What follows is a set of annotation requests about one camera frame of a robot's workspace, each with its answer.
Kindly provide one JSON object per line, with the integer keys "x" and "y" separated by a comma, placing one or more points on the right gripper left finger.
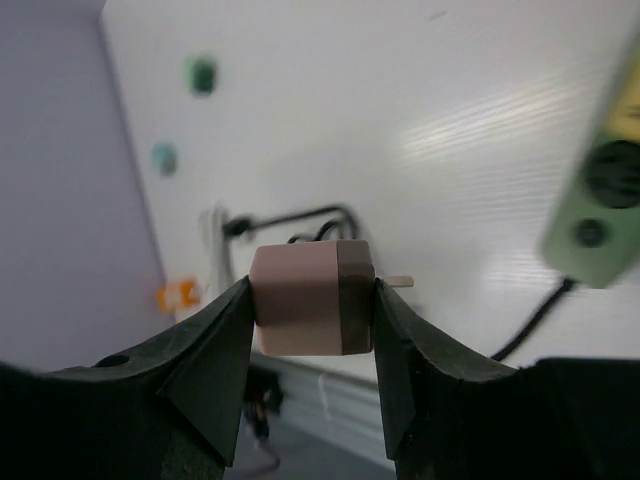
{"x": 168, "y": 408}

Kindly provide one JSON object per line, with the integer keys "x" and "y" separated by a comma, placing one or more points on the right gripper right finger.
{"x": 449, "y": 412}

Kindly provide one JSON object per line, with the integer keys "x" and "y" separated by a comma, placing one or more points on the pink plug adapter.
{"x": 313, "y": 298}

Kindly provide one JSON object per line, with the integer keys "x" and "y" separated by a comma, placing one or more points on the yellow plug adapter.
{"x": 623, "y": 118}

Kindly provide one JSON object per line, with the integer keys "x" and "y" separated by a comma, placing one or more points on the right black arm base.
{"x": 262, "y": 395}

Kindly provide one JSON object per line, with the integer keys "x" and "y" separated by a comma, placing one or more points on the light blue plug adapter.
{"x": 164, "y": 158}

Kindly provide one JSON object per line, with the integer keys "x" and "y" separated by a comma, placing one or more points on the green plug adapter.
{"x": 200, "y": 73}

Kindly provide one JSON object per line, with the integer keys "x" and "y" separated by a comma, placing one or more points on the orange power strip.
{"x": 179, "y": 295}

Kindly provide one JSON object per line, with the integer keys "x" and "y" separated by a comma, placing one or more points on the green power strip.
{"x": 593, "y": 236}

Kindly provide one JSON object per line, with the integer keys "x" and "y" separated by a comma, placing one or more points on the aluminium mounting rail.
{"x": 340, "y": 410}

